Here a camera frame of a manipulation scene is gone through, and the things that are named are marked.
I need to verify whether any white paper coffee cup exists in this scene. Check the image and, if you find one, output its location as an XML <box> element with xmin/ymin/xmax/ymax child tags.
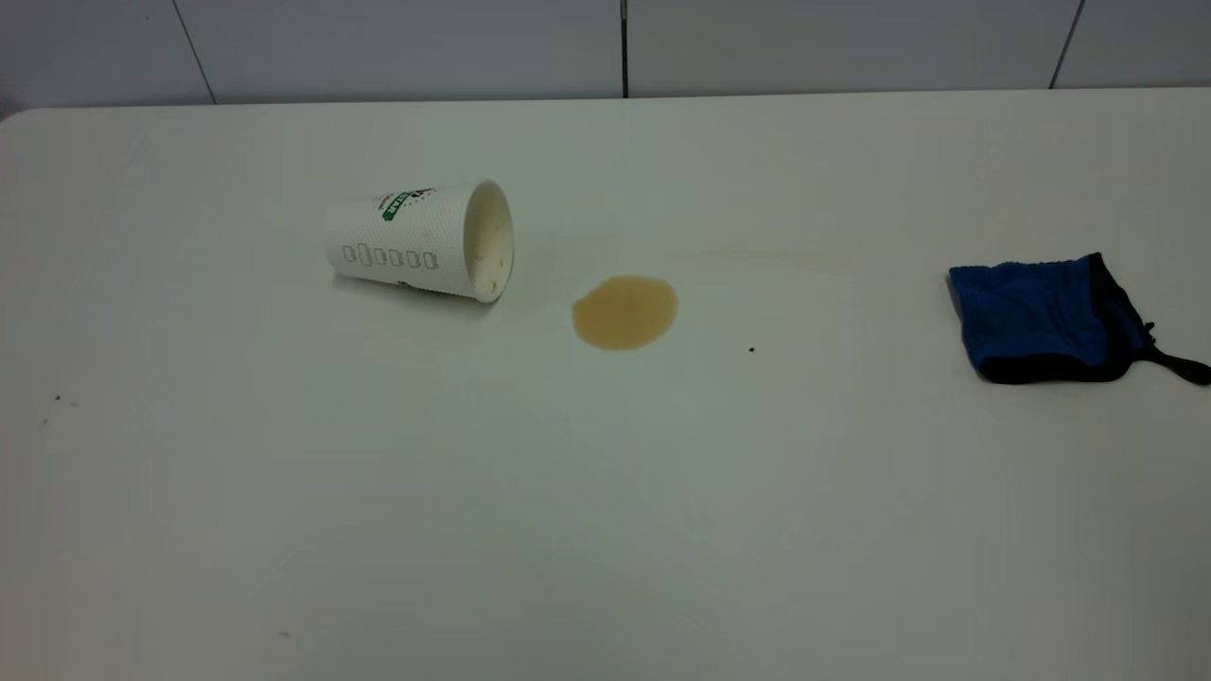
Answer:
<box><xmin>323</xmin><ymin>180</ymin><xmax>516</xmax><ymax>305</ymax></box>

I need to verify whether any blue black cleaning cloth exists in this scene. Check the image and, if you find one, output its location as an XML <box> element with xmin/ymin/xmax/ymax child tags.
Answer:
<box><xmin>948</xmin><ymin>252</ymin><xmax>1211</xmax><ymax>387</ymax></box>

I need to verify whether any brown coffee spill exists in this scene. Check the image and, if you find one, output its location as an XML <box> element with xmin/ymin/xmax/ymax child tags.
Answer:
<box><xmin>571</xmin><ymin>275</ymin><xmax>680</xmax><ymax>353</ymax></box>

